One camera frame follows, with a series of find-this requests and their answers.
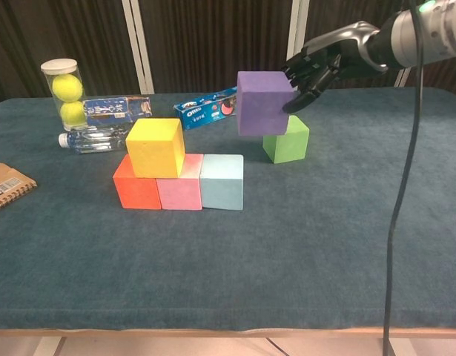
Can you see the yellow tennis ball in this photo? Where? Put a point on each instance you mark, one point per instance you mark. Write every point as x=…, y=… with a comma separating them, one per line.
x=67, y=88
x=72, y=111

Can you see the pink foam cube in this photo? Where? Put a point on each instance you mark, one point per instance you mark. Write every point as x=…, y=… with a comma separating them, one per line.
x=179, y=193

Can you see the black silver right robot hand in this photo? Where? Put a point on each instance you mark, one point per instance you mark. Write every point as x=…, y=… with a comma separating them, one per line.
x=342, y=48

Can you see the brown spiral notebook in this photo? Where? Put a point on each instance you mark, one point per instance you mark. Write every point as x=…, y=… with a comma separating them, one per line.
x=1, y=189

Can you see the clear plastic water bottle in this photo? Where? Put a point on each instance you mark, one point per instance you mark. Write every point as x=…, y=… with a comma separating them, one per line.
x=90, y=142

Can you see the blue orange snack box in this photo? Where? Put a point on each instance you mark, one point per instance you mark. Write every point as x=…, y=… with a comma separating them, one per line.
x=116, y=109

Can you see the clear tennis ball tube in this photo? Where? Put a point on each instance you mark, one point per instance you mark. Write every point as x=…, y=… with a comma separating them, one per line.
x=59, y=66

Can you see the yellow foam cube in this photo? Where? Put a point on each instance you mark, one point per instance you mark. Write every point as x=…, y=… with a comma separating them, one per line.
x=153, y=148

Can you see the orange foam cube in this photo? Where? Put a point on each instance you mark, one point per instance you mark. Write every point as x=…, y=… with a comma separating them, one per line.
x=136, y=189

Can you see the blue Oreo cookie box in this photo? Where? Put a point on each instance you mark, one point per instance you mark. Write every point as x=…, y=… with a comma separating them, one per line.
x=201, y=111

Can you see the purple foam cube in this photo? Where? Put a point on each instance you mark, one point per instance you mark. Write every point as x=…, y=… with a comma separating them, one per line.
x=264, y=104

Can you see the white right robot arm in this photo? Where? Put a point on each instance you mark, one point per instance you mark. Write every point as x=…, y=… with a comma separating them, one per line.
x=439, y=33

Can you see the white partition post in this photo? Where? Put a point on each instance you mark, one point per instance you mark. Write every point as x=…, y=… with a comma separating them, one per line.
x=138, y=48
x=402, y=78
x=296, y=37

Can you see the green foam cube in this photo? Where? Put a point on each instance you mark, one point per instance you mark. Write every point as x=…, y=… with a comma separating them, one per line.
x=287, y=148

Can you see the dark blue table cloth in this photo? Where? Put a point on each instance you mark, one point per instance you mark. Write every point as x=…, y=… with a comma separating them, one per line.
x=213, y=282

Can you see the light blue foam cube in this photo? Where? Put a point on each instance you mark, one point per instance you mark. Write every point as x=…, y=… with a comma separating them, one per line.
x=224, y=181

